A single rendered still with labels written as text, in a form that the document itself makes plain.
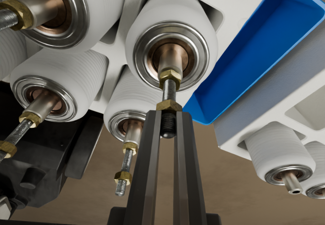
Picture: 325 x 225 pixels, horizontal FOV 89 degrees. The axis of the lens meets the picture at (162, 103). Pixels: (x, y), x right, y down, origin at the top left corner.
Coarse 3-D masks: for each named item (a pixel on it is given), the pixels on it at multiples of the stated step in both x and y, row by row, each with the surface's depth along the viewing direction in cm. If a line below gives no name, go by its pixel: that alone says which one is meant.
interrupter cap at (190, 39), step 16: (144, 32) 15; (160, 32) 15; (176, 32) 15; (192, 32) 14; (144, 48) 16; (160, 48) 16; (176, 48) 16; (192, 48) 15; (208, 48) 15; (144, 64) 17; (192, 64) 17; (208, 64) 16; (144, 80) 18; (192, 80) 18
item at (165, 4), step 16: (160, 0) 16; (176, 0) 15; (192, 0) 18; (144, 16) 15; (160, 16) 14; (176, 16) 14; (192, 16) 14; (128, 32) 16; (208, 32) 15; (128, 48) 16; (128, 64) 18
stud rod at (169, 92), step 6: (168, 84) 13; (174, 84) 13; (168, 90) 12; (174, 90) 12; (162, 96) 12; (168, 96) 12; (174, 96) 12; (168, 114) 10; (162, 120) 10; (168, 120) 10; (174, 120) 10; (162, 126) 10; (168, 126) 10; (174, 126) 10; (162, 132) 10; (168, 132) 10; (174, 132) 10; (168, 138) 10
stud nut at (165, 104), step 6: (162, 102) 11; (168, 102) 10; (174, 102) 11; (156, 108) 11; (162, 108) 10; (168, 108) 10; (174, 108) 10; (180, 108) 11; (162, 114) 11; (174, 114) 10
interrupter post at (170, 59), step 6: (162, 54) 16; (168, 54) 15; (174, 54) 15; (162, 60) 15; (168, 60) 14; (174, 60) 14; (180, 60) 15; (162, 66) 14; (168, 66) 14; (174, 66) 14; (180, 66) 14; (180, 72) 14
